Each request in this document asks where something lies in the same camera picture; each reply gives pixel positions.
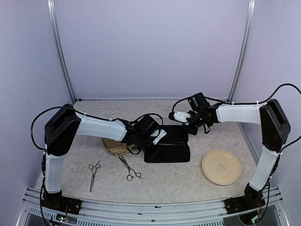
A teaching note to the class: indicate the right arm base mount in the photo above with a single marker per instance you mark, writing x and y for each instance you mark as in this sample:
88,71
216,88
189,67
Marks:
250,200

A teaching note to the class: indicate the front aluminium rail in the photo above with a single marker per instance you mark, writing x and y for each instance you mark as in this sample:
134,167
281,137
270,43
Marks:
95,211

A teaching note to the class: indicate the right aluminium frame post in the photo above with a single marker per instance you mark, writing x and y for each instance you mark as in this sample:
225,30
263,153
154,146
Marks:
243,49

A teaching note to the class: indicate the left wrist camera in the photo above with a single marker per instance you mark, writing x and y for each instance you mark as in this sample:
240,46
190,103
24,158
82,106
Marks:
157,135

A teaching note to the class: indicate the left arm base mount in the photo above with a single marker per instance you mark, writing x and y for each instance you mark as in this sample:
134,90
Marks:
61,203

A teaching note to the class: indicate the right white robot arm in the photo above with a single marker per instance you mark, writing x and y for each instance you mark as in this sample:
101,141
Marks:
267,118

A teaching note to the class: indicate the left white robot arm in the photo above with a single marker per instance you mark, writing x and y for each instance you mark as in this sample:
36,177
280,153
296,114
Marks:
67,123

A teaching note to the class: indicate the left aluminium frame post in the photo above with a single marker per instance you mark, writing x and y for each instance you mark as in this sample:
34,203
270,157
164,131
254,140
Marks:
59,48

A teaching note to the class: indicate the black zippered tool case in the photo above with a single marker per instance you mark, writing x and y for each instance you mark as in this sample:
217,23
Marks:
172,148

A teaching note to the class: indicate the beige round plate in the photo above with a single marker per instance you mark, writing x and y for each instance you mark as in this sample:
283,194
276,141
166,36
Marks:
221,167

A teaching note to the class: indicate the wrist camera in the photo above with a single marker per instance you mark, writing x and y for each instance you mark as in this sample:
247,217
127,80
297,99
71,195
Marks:
181,117
157,135

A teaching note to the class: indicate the woven bamboo tray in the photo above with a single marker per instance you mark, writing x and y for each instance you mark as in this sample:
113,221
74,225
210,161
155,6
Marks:
116,148

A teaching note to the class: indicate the aluminium frame post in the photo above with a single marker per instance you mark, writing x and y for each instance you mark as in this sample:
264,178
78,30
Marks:
243,49
59,48

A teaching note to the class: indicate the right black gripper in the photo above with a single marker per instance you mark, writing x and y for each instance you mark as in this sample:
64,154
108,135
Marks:
192,131

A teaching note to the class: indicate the silver thinning scissors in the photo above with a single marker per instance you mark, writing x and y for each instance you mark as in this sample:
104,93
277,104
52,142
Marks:
131,172

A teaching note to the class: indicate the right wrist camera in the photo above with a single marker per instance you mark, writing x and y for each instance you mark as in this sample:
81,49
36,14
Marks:
181,117

